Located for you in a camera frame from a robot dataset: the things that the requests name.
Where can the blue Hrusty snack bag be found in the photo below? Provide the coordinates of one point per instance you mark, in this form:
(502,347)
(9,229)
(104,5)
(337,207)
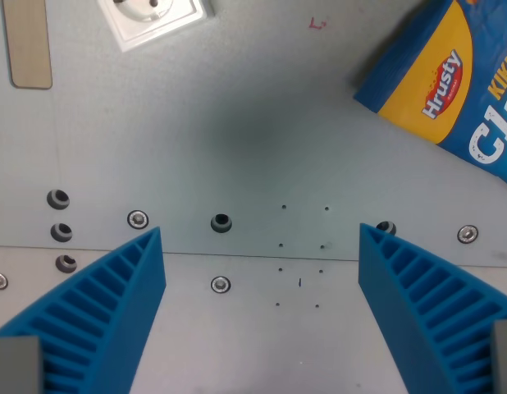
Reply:
(450,78)

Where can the white wall power socket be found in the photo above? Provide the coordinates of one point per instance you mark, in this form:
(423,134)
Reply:
(153,18)

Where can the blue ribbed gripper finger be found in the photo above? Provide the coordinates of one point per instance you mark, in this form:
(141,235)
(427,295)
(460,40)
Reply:
(93,299)
(434,299)

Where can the beige wooden strip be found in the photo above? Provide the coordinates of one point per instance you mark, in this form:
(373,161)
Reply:
(27,43)

